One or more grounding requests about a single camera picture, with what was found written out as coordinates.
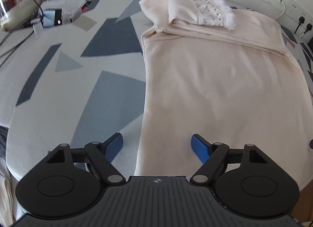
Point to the clear cosmetic organiser box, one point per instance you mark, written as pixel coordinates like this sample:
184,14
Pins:
15,12

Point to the geometric patterned mat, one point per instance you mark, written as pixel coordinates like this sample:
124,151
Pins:
84,81

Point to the white wall socket panel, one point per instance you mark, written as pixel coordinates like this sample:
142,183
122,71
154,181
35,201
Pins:
293,10

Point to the black plug left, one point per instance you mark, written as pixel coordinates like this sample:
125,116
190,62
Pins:
301,21

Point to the grey power adapter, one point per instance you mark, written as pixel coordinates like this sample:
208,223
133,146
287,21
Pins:
52,17

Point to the cream long-sleeve top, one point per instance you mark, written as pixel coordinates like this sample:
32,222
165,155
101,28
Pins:
237,84

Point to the black plug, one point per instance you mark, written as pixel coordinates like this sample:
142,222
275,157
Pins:
308,28
301,21

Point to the black plug right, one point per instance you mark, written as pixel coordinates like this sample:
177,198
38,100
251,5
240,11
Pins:
308,28

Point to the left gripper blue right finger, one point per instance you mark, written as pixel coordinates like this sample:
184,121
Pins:
201,147

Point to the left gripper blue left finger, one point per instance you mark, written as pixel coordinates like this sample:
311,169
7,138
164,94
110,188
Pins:
112,146

